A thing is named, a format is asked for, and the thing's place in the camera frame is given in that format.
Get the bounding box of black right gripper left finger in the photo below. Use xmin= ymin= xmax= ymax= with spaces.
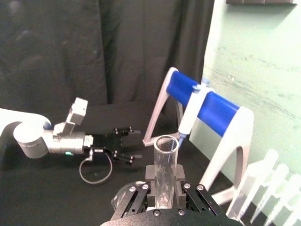
xmin=113 ymin=164 xmax=157 ymax=219

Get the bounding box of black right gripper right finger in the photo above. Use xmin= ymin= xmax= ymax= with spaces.
xmin=174 ymin=164 xmax=224 ymax=216

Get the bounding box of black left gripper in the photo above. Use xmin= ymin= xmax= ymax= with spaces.
xmin=90 ymin=126 xmax=143 ymax=165

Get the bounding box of clear glass tube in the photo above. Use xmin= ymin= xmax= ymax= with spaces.
xmin=153 ymin=135 xmax=179 ymax=210

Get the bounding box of white pipette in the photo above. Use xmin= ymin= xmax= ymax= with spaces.
xmin=177 ymin=78 xmax=216 ymax=148

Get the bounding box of black table cloth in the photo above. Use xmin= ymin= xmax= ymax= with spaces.
xmin=0 ymin=103 xmax=238 ymax=226

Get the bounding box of white stand with blue bar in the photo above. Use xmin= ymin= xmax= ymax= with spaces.
xmin=142 ymin=67 xmax=255 ymax=206

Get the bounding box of black curtain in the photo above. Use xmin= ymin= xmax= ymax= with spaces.
xmin=0 ymin=0 xmax=215 ymax=132

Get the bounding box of thin dark gripper cable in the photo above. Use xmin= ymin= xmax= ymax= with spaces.
xmin=79 ymin=150 xmax=113 ymax=186

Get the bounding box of dark panel on wall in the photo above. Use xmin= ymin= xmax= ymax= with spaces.
xmin=225 ymin=0 xmax=298 ymax=6

